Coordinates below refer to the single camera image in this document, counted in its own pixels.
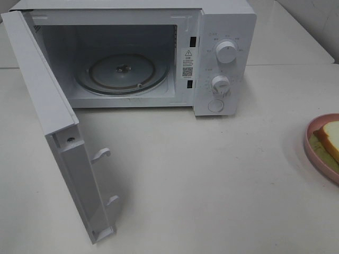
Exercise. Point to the round white door button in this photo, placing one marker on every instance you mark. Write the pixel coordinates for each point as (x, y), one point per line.
(216, 106)

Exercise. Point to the white microwave door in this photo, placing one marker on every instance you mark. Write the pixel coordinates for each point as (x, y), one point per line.
(60, 125)

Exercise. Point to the white bread sandwich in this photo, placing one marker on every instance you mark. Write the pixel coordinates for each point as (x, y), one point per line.
(324, 143)

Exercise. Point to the pink plate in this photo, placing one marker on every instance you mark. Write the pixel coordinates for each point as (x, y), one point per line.
(312, 126)

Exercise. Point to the glass microwave turntable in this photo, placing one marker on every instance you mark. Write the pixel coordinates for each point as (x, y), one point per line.
(122, 71)

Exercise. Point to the white microwave oven body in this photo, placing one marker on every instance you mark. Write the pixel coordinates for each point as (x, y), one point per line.
(191, 28)

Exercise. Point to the upper white power knob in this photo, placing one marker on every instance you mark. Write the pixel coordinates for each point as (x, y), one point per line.
(226, 51)

